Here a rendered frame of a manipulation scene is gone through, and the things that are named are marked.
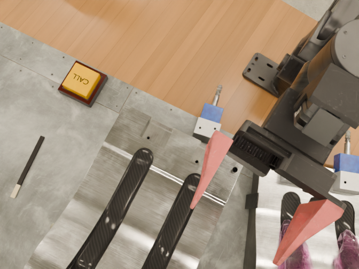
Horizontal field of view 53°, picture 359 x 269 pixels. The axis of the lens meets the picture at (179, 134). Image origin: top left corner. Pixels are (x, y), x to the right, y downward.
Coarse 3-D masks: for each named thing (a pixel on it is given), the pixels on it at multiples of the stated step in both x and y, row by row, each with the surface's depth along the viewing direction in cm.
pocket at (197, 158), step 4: (200, 144) 71; (196, 148) 72; (200, 148) 72; (204, 148) 71; (196, 152) 72; (200, 152) 72; (204, 152) 72; (192, 156) 71; (196, 156) 71; (200, 156) 71; (192, 160) 71; (196, 160) 71; (200, 160) 71; (200, 164) 71
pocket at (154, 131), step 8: (152, 120) 72; (144, 128) 70; (152, 128) 72; (160, 128) 73; (168, 128) 71; (144, 136) 72; (152, 136) 72; (160, 136) 72; (168, 136) 72; (160, 144) 72
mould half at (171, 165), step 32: (128, 128) 69; (96, 160) 68; (128, 160) 68; (160, 160) 68; (224, 160) 69; (96, 192) 67; (160, 192) 67; (224, 192) 67; (64, 224) 63; (128, 224) 65; (160, 224) 66; (192, 224) 66; (32, 256) 59; (64, 256) 60; (128, 256) 62; (192, 256) 65
